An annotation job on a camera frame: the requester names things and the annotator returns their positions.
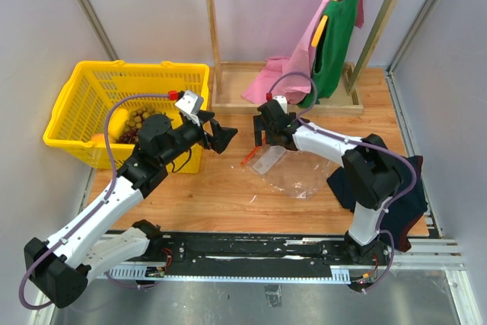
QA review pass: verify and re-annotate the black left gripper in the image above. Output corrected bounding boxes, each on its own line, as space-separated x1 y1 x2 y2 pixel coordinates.
161 110 237 166

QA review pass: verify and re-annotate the clear zip top bag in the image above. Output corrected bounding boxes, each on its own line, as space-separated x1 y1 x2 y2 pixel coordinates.
241 145 338 199

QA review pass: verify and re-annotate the longan fruit bunch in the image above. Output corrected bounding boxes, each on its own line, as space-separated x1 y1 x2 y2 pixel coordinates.
124 106 162 132

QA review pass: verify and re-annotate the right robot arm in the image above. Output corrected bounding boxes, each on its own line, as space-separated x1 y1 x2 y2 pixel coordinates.
253 99 403 264

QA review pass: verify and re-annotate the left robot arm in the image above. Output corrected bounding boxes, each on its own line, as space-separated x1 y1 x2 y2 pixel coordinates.
21 110 238 308

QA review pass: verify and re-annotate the pink shirt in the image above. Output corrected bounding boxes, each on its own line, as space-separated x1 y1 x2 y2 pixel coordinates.
240 0 365 105

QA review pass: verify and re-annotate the wooden clothes rack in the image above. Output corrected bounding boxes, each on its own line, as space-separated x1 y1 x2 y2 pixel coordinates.
200 0 419 116

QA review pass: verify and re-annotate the dark red grape bunch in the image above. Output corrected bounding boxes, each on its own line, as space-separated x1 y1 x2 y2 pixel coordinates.
117 129 138 144

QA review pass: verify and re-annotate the green shirt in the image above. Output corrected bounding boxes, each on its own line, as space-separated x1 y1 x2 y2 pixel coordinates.
298 0 363 108

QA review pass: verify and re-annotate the yellow mango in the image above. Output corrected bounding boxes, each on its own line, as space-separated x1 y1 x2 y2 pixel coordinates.
107 107 129 142

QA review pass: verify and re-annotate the orange peach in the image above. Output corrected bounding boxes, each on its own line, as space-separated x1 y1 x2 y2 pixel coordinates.
91 133 105 145

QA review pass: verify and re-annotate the yellow clothes hanger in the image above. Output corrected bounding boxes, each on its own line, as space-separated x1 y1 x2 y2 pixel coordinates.
310 15 329 48

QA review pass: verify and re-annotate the yellow plastic basket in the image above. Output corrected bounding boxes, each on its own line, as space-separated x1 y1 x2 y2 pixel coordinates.
43 61 210 170

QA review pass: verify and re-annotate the dark navy cloth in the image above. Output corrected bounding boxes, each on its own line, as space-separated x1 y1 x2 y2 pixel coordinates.
327 146 427 252

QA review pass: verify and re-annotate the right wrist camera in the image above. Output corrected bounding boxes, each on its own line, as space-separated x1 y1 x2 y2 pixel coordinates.
272 95 288 113

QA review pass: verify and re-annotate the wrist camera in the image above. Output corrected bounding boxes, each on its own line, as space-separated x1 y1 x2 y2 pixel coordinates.
175 91 204 126
272 95 288 113

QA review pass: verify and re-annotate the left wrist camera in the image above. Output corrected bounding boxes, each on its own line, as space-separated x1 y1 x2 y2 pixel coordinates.
175 91 204 126

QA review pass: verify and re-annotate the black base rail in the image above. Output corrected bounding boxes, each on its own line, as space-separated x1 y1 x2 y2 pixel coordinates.
60 229 393 284

